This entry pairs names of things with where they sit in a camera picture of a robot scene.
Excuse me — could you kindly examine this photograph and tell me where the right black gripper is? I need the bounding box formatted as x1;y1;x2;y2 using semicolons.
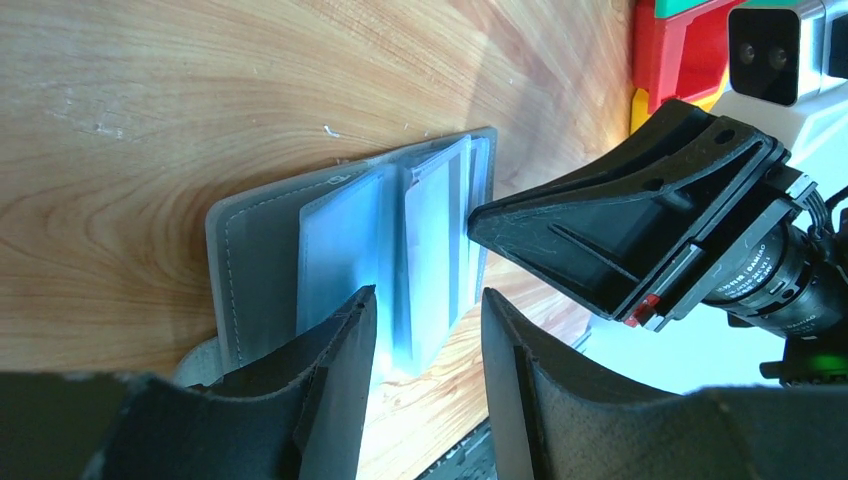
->
468;100;847;386

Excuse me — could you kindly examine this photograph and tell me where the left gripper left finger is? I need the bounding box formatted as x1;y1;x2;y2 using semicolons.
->
1;286;377;479

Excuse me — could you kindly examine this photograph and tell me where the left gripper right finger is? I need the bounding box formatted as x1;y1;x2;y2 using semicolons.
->
481;288;847;479

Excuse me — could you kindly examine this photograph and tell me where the yellow plastic bin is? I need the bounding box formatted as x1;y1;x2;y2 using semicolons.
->
629;89;730;134

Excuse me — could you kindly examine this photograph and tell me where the red plastic bin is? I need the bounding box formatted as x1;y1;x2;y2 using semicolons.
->
631;0;739;114

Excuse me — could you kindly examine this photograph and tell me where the green plastic bin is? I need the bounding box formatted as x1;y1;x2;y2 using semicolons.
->
654;0;724;19

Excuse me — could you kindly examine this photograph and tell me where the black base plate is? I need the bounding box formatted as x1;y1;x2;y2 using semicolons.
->
417;419;497;480

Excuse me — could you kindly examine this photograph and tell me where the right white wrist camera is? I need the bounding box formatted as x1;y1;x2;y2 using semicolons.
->
711;1;847;166

